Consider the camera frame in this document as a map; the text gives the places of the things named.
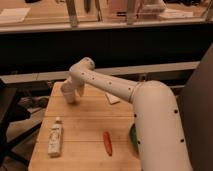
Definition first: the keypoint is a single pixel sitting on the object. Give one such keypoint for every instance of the white squeeze bottle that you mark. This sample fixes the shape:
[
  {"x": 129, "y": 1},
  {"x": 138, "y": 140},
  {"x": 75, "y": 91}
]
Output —
[{"x": 55, "y": 138}]

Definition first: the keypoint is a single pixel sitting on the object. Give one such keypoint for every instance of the green ceramic bowl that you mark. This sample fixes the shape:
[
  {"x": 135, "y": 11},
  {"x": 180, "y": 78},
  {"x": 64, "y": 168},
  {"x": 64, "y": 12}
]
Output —
[{"x": 133, "y": 137}]

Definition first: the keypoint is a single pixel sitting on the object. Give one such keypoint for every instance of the black chair frame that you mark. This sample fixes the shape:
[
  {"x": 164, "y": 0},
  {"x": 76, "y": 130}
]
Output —
[{"x": 11, "y": 111}]

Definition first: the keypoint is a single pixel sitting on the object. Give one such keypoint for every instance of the yellowish translucent gripper finger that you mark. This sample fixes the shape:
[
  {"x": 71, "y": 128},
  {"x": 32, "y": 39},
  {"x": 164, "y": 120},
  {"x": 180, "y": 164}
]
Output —
[{"x": 80, "y": 90}]

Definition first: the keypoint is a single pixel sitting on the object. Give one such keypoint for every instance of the grey metal post right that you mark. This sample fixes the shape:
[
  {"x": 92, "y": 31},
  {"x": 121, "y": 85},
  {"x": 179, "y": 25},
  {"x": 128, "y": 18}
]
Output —
[{"x": 130, "y": 10}]

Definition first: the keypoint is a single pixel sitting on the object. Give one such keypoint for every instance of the white folded sponge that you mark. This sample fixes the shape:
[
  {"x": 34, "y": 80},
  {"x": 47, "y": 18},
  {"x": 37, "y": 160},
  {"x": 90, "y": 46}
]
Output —
[{"x": 112, "y": 99}]

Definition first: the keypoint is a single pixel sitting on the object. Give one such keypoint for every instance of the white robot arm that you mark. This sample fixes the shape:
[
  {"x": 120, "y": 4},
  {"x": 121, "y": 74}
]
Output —
[{"x": 160, "y": 136}]

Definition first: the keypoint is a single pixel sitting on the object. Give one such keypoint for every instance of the white paper sheet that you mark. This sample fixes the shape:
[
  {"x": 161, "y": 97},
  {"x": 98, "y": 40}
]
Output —
[{"x": 13, "y": 15}]

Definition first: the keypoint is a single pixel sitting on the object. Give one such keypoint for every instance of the grey metal post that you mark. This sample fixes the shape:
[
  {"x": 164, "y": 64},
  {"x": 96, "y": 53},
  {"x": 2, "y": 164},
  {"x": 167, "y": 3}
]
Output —
[
  {"x": 130, "y": 10},
  {"x": 72, "y": 13}
]

